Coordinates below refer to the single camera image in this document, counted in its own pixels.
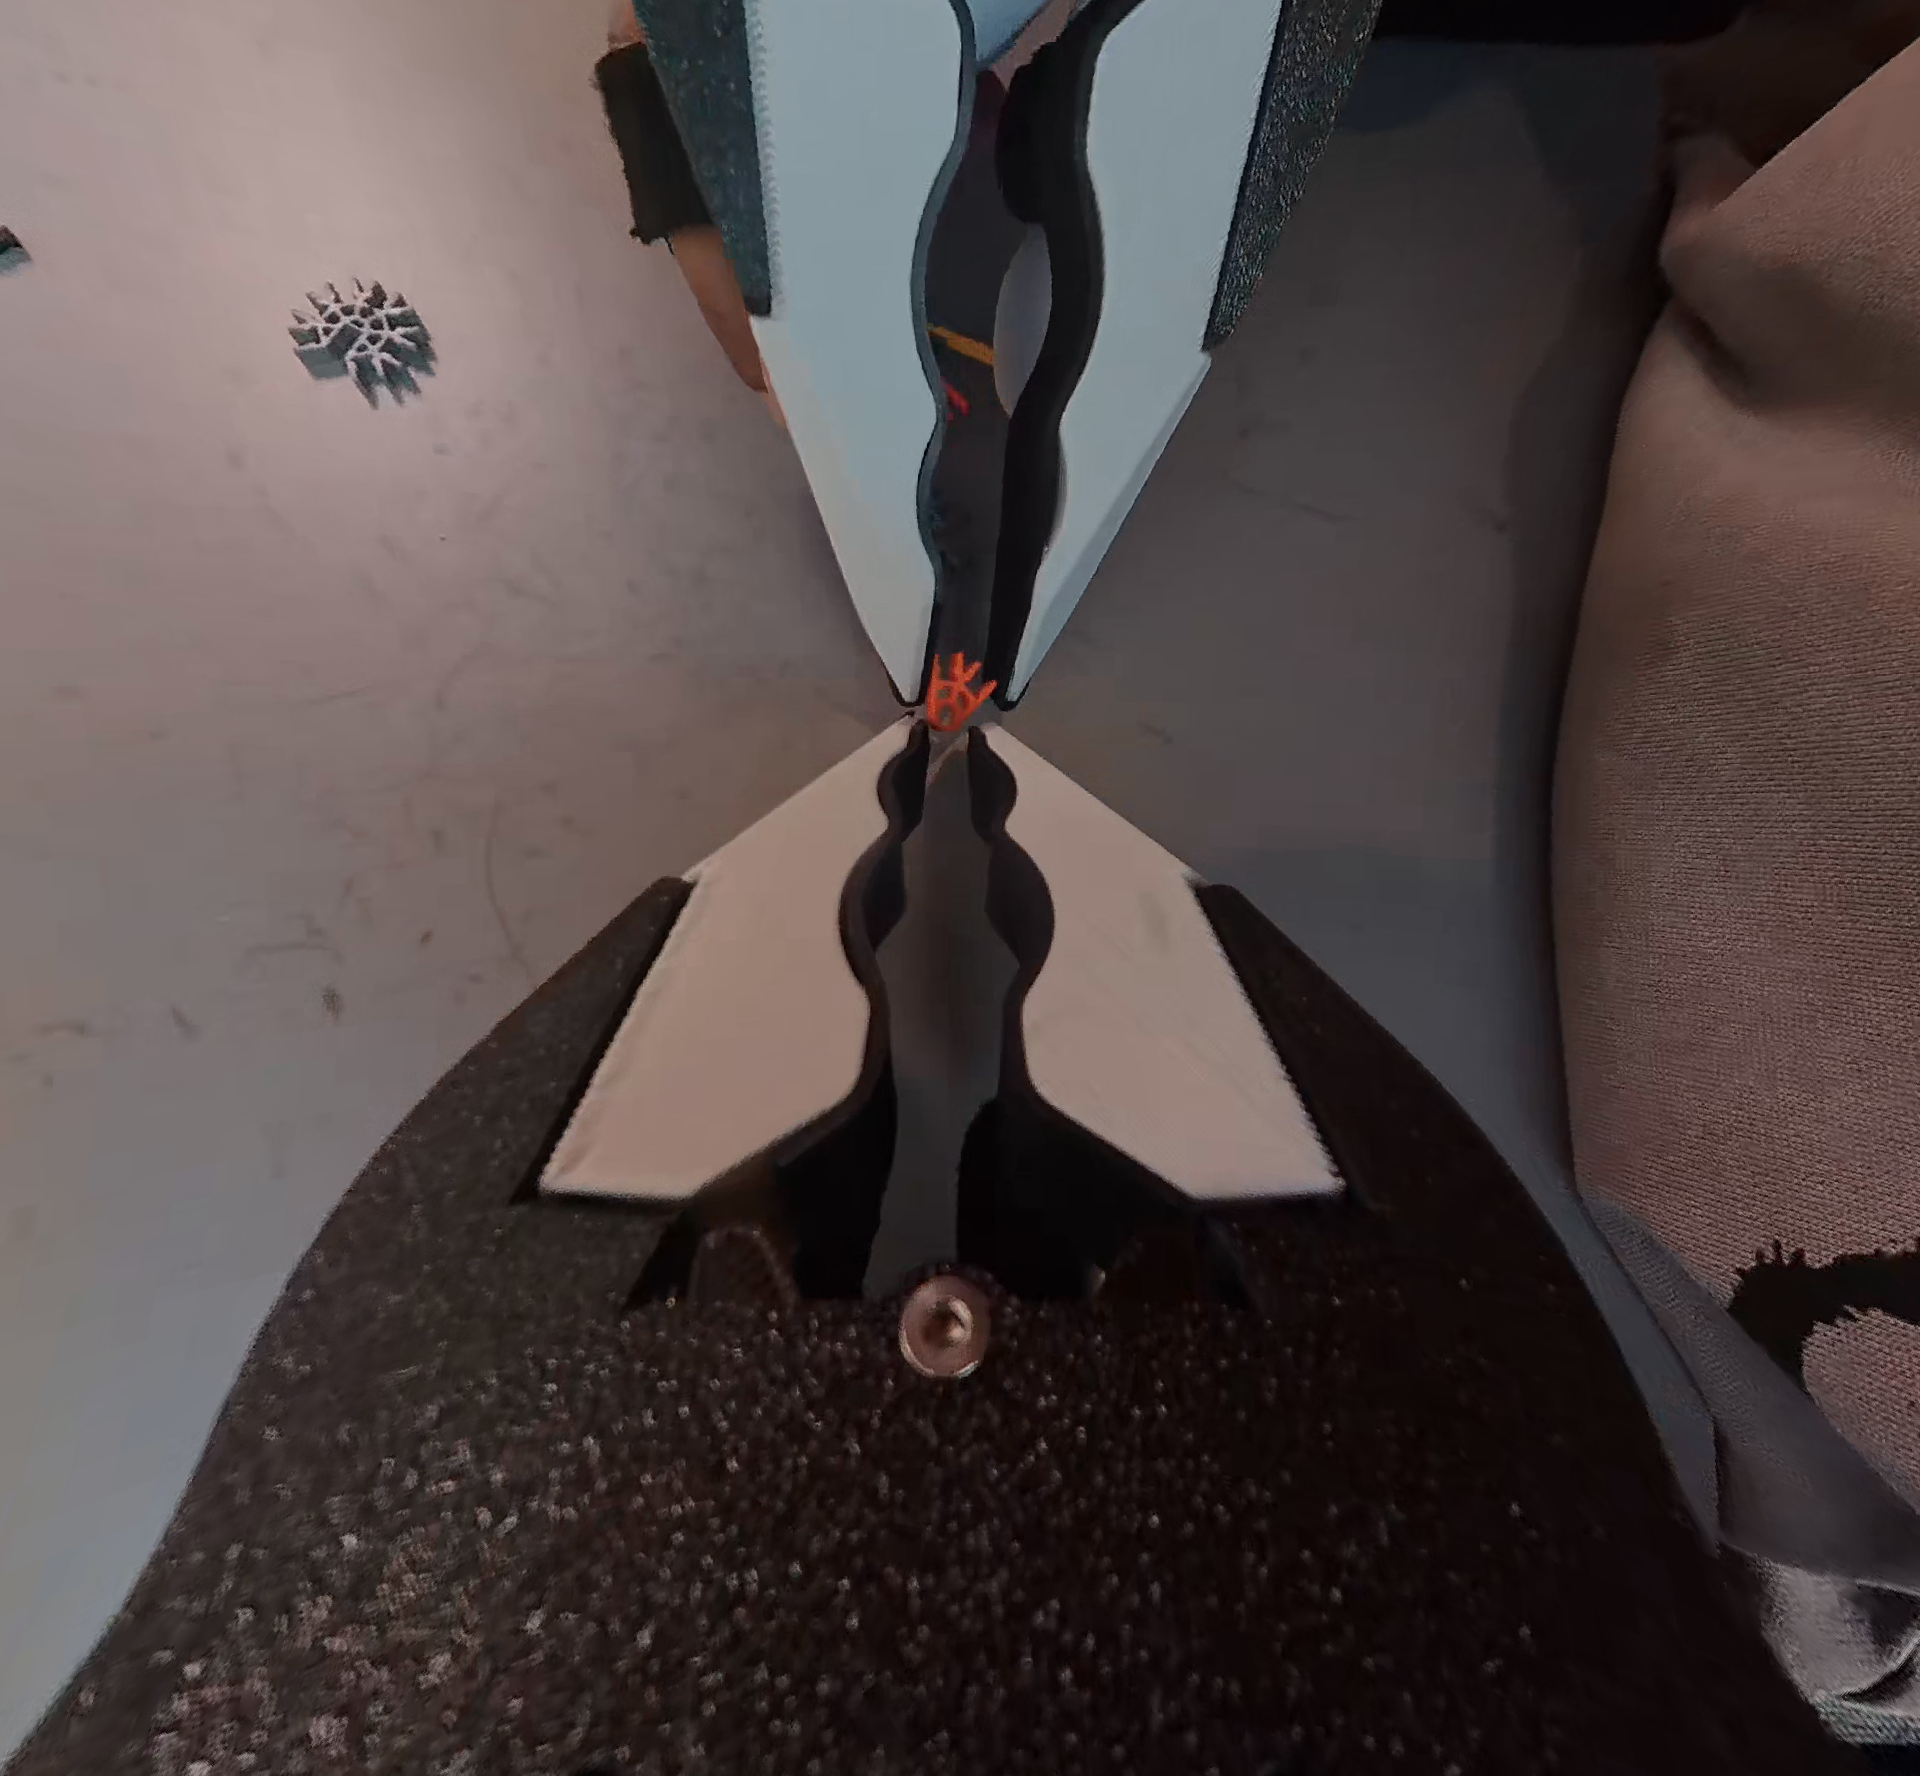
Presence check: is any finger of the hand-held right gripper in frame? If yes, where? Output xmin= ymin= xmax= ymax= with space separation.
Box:
xmin=733 ymin=0 xmax=979 ymax=702
xmin=990 ymin=0 xmax=1293 ymax=709

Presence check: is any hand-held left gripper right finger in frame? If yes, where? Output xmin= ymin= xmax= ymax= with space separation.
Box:
xmin=965 ymin=722 xmax=1344 ymax=1203

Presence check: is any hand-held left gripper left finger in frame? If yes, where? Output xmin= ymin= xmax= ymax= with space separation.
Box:
xmin=537 ymin=717 xmax=929 ymax=1203

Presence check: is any grey snowflake connector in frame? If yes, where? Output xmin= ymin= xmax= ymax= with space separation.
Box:
xmin=288 ymin=279 xmax=440 ymax=404

